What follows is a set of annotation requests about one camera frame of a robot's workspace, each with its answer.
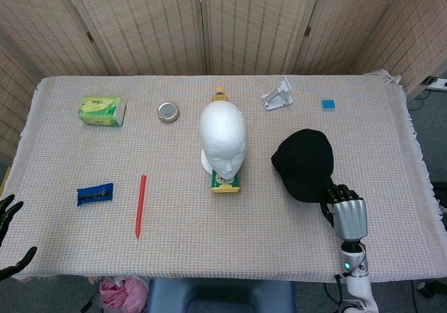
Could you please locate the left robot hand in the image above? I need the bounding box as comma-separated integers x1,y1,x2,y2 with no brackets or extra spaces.
0,194,38,282

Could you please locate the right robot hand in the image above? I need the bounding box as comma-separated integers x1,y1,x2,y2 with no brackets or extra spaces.
320,183,368,242

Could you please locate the black baseball cap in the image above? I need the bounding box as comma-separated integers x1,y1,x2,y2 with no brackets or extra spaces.
270,128,335,204

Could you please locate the white foam mannequin head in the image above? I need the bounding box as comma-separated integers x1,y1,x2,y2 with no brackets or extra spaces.
198,101,247,180

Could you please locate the blue snack wrapper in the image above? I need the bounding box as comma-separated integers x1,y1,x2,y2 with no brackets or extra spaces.
76,182,115,208

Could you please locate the pink plastic bag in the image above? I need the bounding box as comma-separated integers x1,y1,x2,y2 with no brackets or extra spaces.
98,276,150,313

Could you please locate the red pen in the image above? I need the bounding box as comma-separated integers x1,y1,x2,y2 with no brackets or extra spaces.
134,174,148,247

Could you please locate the white plastic stand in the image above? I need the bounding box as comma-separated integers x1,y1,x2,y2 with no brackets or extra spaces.
260,75,294,112

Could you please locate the blue chair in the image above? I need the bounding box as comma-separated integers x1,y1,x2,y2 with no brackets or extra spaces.
145,277,297,313

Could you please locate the green tissue pack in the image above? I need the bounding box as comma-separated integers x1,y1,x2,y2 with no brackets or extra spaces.
78,95,128,128

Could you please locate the white power strip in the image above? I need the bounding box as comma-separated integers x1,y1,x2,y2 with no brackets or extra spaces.
420,76,447,92

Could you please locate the woven table cloth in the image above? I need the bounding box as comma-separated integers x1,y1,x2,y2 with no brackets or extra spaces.
0,68,447,285

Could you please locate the yellow bottle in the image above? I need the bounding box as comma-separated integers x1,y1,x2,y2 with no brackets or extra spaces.
211,86,230,103

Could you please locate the round metal tin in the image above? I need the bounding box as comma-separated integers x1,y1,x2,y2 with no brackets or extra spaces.
156,101,181,124

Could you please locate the bamboo folding screen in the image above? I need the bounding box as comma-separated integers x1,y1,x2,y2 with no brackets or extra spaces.
0,0,447,160

